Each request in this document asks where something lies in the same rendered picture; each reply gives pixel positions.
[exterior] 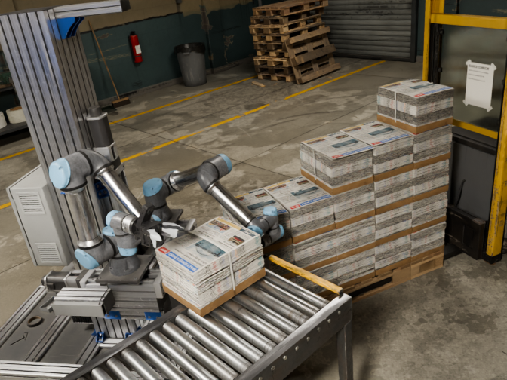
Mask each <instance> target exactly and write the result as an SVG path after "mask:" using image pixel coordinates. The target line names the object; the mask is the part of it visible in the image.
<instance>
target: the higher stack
mask: <svg viewBox="0 0 507 380"><path fill-rule="evenodd" d="M378 88H379V89H378V95H377V103H378V104H377V106H378V107H377V108H378V112H377V114H378V115H382V116H385V117H387V118H391V119H394V120H395V122H396V121H400V122H402V123H405V124H409V125H411V126H414V127H415V128H417V127H419V126H423V125H425V124H430V123H433V122H436V121H440V120H444V119H446V118H451V117H453V116H452V115H453V107H454V106H453V94H454V88H452V87H448V86H444V85H440V84H433V82H432V83H429V82H427V81H422V80H418V79H408V80H404V81H399V82H395V83H392V84H387V85H384V86H381V87H378ZM378 122H379V123H381V124H384V125H387V126H389V127H393V128H395V129H397V130H400V131H403V132H405V133H408V134H410V135H412V136H414V140H413V141H414V142H413V163H417V162H420V161H424V160H427V159H430V158H433V157H437V156H439V155H443V154H446V153H448V152H450V148H451V147H450V146H451V144H450V143H451V142H452V125H449V124H448V125H445V126H443V127H438V128H435V129H432V130H427V131H425V132H422V133H418V134H415V133H411V132H409V131H406V130H403V129H401V128H398V127H395V126H392V125H390V124H387V123H384V122H381V121H378ZM448 164H449V159H446V160H443V161H439V162H437V163H433V164H430V165H427V166H424V167H421V168H418V169H415V170H414V169H413V170H412V171H413V174H412V180H411V181H412V186H413V194H412V196H417V195H421V194H422V193H425V192H429V191H431V190H434V189H437V188H440V187H443V186H446V185H447V184H448V183H449V182H448V180H449V174H448V173H449V172H448V171H449V165H448ZM447 200H448V199H447V192H442V193H440V194H437V195H433V196H431V197H428V198H424V199H422V200H420V201H416V202H412V204H413V206H412V208H413V209H412V216H411V217H412V223H411V225H412V228H413V227H415V226H418V225H422V224H423V223H426V222H430V221H432V220H434V219H438V218H441V217H442V216H446V212H447V211H446V207H447ZM446 225H447V223H446V222H440V223H438V224H436V225H433V226H430V227H428V228H424V229H422V230H420V231H416V232H414V233H413V232H412V234H410V241H411V249H410V256H411V257H413V256H416V255H418V254H420V253H424V252H425V251H428V250H431V249H434V248H436V247H439V246H441V245H444V237H445V236H444V234H445V233H444V232H445V228H446ZM443 258H444V250H441V251H438V252H436V253H433V254H431V255H429V256H426V257H423V258H421V259H418V260H416V261H414V262H410V263H409V264H410V279H414V278H415V277H419V276H421V275H423V274H426V273H428V272H430V271H434V270H435V269H437V268H440V267H443Z"/></svg>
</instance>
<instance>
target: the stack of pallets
mask: <svg viewBox="0 0 507 380"><path fill-rule="evenodd" d="M315 2H320V5H319V6H315ZM325 6H328V0H288V1H284V2H277V3H274V4H270V5H264V6H259V7H255V8H252V9H253V16H252V17H250V20H251V24H250V26H249V28H250V34H252V36H253V43H254V49H256V52H257V56H256V57H254V58H253V59H254V66H255V72H257V74H258V80H263V79H265V78H269V77H271V81H279V80H281V79H283V78H286V82H292V81H296V79H295V78H294V74H293V70H292V69H293V67H291V64H290V61H289V59H290V57H289V56H288V55H287V53H288V52H287V48H286V47H285V45H284V40H286V39H289V38H292V37H295V36H298V35H302V34H305V33H307V32H312V31H314V30H312V29H311V27H314V26H317V29H322V28H324V27H325V26H324V25H325V22H323V23H322V22H321V15H322V14H324V7H325ZM312 10H315V14H310V11H312ZM262 11H266V12H264V13H262ZM295 14H298V15H295ZM311 18H313V23H308V21H307V20H308V19H311ZM260 19H263V21H260ZM258 28H263V29H260V30H258ZM261 36H265V37H262V38H261ZM263 44H265V45H263ZM265 51H267V52H266V53H265Z"/></svg>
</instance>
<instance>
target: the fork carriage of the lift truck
mask: <svg viewBox="0 0 507 380"><path fill-rule="evenodd" d="M446 211H447V212H446V215H447V218H446V221H445V222H446V223H447V225H446V228H445V232H444V233H445V234H444V236H445V237H444V241H445V242H447V243H449V244H451V243H452V244H455V245H456V246H458V247H459V248H461V251H462V252H464V253H465V254H467V255H468V256H471V257H472V258H473V259H475V260H478V259H480V258H482V251H483V244H484V231H485V223H486V222H485V221H484V220H482V219H479V218H478V217H476V216H473V215H472V214H470V213H467V212H466V211H464V210H461V209H460V208H458V207H455V206H453V205H452V204H449V203H447V207H446Z"/></svg>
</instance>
